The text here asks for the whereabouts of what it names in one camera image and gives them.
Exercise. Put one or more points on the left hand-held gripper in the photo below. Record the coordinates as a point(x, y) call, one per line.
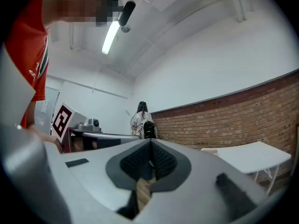
point(61, 121)

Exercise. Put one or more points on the white table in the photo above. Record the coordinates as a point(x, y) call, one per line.
point(247, 157)

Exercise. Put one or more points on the black head-worn camera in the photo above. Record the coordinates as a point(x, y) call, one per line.
point(126, 12)

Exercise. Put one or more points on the grey door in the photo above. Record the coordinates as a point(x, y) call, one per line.
point(46, 108)

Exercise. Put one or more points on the person in red shirt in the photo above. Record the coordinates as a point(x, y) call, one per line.
point(25, 43)

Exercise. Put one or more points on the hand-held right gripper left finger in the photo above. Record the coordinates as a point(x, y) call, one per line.
point(93, 171)

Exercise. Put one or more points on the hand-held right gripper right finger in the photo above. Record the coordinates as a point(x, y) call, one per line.
point(198, 183)

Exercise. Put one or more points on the long ceiling light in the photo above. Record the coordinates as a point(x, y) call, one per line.
point(111, 37)

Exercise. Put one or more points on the person's left forearm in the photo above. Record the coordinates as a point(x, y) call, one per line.
point(29, 114)

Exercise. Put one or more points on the person's head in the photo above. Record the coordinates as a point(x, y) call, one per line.
point(77, 3)

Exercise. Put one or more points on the round ceiling smoke detector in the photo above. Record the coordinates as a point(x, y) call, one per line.
point(125, 28)

